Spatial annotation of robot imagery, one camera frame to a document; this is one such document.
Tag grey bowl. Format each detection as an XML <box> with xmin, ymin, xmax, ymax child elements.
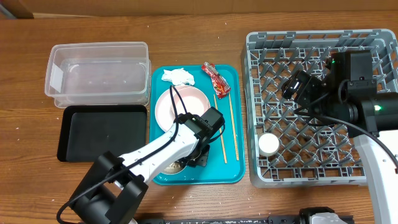
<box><xmin>162</xmin><ymin>161</ymin><xmax>187</xmax><ymax>175</ymax></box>

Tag white cup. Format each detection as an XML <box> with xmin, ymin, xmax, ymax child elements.
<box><xmin>258</xmin><ymin>133</ymin><xmax>280</xmax><ymax>157</ymax></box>

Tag red snack wrapper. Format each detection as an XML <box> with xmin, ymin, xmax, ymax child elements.
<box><xmin>201</xmin><ymin>62</ymin><xmax>231</xmax><ymax>99</ymax></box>

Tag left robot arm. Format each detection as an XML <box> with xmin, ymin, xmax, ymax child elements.
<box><xmin>66</xmin><ymin>107</ymin><xmax>224</xmax><ymax>224</ymax></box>

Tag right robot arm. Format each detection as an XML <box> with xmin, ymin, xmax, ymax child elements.
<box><xmin>282</xmin><ymin>50</ymin><xmax>397</xmax><ymax>223</ymax></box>

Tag grey dishwasher rack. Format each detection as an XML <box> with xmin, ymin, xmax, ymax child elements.
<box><xmin>243</xmin><ymin>29</ymin><xmax>397</xmax><ymax>188</ymax></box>

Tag teal serving tray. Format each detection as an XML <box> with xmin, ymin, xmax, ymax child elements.
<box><xmin>149</xmin><ymin>65</ymin><xmax>246</xmax><ymax>185</ymax></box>

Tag right wooden chopstick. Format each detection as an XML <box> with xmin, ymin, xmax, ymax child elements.
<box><xmin>228</xmin><ymin>93</ymin><xmax>239</xmax><ymax>161</ymax></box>

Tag wooden chopstick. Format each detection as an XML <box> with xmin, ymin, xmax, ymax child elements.
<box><xmin>213</xmin><ymin>94</ymin><xmax>228</xmax><ymax>164</ymax></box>
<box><xmin>228</xmin><ymin>93</ymin><xmax>239</xmax><ymax>161</ymax></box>

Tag left wooden chopstick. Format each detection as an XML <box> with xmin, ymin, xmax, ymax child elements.
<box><xmin>213</xmin><ymin>94</ymin><xmax>228</xmax><ymax>164</ymax></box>

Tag pink bowl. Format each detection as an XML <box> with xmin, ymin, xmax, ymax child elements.
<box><xmin>172</xmin><ymin>87</ymin><xmax>211</xmax><ymax>116</ymax></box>

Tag pink plate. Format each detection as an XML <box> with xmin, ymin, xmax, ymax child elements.
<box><xmin>155</xmin><ymin>85</ymin><xmax>193</xmax><ymax>131</ymax></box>

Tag crumpled white napkin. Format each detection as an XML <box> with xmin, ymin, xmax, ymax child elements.
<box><xmin>161</xmin><ymin>68</ymin><xmax>195</xmax><ymax>86</ymax></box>

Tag black tray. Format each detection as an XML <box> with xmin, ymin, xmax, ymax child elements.
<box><xmin>57</xmin><ymin>105</ymin><xmax>147</xmax><ymax>162</ymax></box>

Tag clear plastic bin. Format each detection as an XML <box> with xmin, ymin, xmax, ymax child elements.
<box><xmin>44</xmin><ymin>42</ymin><xmax>151</xmax><ymax>108</ymax></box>

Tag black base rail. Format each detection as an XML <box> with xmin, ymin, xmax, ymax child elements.
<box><xmin>133</xmin><ymin>206</ymin><xmax>355</xmax><ymax>224</ymax></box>

